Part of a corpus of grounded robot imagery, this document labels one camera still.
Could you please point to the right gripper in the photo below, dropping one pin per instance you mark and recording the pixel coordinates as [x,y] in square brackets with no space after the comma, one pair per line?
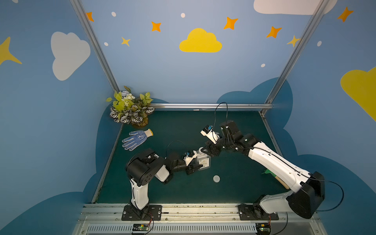
[214,147]

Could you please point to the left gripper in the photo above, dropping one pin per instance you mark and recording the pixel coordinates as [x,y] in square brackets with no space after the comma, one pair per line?
[190,168]

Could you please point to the square clear plastic bottle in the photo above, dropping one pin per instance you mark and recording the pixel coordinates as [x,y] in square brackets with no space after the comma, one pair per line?
[203,159]

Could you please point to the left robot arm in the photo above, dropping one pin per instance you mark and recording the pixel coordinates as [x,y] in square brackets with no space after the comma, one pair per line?
[146,165]

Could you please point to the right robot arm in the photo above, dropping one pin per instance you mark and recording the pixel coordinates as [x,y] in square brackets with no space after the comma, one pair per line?
[306,190]

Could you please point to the white bottle cap right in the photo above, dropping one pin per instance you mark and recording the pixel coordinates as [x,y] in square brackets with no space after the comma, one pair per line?
[216,179]

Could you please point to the green toy rake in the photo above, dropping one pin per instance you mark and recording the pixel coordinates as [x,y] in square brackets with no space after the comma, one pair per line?
[267,171]

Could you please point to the blue dotted work glove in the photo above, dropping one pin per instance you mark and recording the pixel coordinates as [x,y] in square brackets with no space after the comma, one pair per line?
[135,139]

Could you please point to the left controller board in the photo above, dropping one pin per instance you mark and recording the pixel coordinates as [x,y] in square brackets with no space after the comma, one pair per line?
[141,228]

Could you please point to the controller board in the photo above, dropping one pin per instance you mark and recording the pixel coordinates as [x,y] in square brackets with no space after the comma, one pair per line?
[263,228]
[141,228]

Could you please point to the artificial potted plant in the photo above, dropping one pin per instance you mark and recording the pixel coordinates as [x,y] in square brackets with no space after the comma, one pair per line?
[130,109]

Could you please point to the right controller board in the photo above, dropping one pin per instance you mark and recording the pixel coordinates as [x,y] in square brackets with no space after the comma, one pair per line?
[263,228]

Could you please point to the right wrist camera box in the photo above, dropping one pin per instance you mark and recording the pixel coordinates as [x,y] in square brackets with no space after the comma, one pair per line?
[209,132]

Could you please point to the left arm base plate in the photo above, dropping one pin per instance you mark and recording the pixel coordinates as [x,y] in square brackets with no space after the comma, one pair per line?
[131,213]

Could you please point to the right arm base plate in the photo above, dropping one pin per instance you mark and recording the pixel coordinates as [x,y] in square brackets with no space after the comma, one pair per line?
[255,212]

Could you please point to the aluminium back frame bar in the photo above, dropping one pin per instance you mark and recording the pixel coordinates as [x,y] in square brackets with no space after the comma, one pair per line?
[211,106]

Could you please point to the aluminium front rail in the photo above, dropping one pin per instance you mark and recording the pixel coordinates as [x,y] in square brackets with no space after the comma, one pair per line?
[191,219]

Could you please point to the left aluminium frame post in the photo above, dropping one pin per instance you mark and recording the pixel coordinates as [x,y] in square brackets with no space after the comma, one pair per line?
[86,24]

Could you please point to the aluminium frame post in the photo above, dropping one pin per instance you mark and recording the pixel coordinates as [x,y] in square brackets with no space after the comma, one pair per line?
[305,37]
[86,24]

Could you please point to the right aluminium frame post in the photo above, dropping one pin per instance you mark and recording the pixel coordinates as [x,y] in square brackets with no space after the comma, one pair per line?
[305,37]

